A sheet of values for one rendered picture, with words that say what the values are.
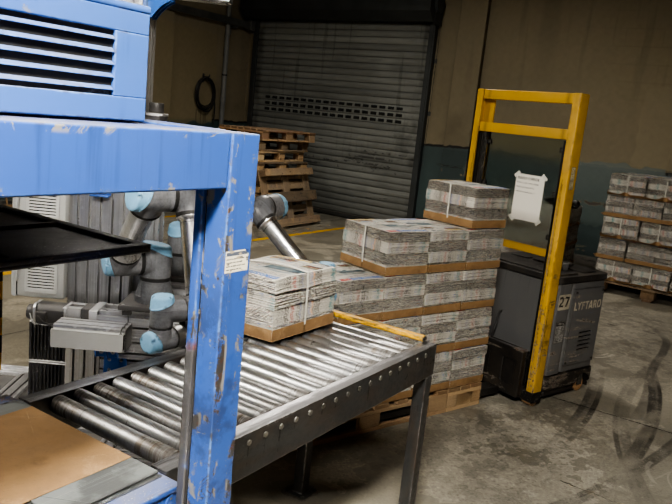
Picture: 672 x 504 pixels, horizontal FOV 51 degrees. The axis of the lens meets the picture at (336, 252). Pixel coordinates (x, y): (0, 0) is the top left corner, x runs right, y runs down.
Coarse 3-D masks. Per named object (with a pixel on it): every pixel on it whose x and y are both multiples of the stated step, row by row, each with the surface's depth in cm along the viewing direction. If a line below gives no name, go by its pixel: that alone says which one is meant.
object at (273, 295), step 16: (256, 272) 248; (272, 272) 250; (288, 272) 252; (256, 288) 245; (272, 288) 241; (288, 288) 247; (256, 304) 247; (272, 304) 243; (288, 304) 248; (256, 320) 247; (272, 320) 243; (288, 320) 250
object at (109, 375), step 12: (156, 360) 219; (168, 360) 220; (108, 372) 206; (120, 372) 207; (132, 372) 208; (144, 372) 212; (72, 384) 195; (84, 384) 196; (108, 384) 202; (24, 396) 184; (36, 396) 185; (48, 396) 186; (48, 408) 186; (60, 420) 190
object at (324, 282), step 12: (288, 264) 267; (300, 264) 268; (312, 264) 270; (324, 264) 272; (324, 276) 264; (312, 288) 259; (324, 288) 265; (312, 300) 260; (324, 300) 268; (312, 312) 262; (324, 312) 269
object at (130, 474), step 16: (0, 400) 182; (16, 400) 183; (128, 464) 156; (144, 464) 157; (80, 480) 148; (96, 480) 148; (112, 480) 149; (128, 480) 150; (144, 480) 151; (160, 480) 152; (48, 496) 141; (64, 496) 141; (80, 496) 142; (96, 496) 142; (112, 496) 144; (128, 496) 145; (144, 496) 145; (160, 496) 147
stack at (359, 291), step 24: (336, 264) 372; (336, 288) 335; (360, 288) 345; (384, 288) 356; (408, 288) 366; (432, 288) 378; (456, 288) 390; (360, 312) 348; (456, 312) 393; (384, 336) 362; (432, 336) 384; (432, 384) 394; (384, 408) 373; (432, 408) 398; (360, 432) 366
